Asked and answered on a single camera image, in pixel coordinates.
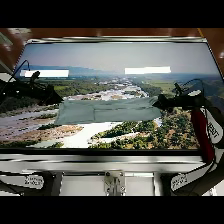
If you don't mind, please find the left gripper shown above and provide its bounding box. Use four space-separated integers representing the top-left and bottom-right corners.
39 85 65 106

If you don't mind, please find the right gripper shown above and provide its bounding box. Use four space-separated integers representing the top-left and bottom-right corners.
152 93 178 110

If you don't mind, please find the light blue shirt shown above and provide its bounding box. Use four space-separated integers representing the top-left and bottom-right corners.
54 96 164 126

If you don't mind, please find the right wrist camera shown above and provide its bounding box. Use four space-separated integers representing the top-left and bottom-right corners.
172 82 184 98

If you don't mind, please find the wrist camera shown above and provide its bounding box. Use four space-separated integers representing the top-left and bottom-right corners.
172 82 184 98
28 70 42 86

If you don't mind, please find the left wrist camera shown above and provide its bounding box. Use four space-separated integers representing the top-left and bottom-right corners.
28 70 42 86

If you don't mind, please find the black cable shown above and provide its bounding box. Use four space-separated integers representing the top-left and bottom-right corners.
181 78 206 98
0 59 32 98

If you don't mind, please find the silver frame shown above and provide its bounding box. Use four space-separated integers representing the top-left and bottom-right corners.
0 152 224 197

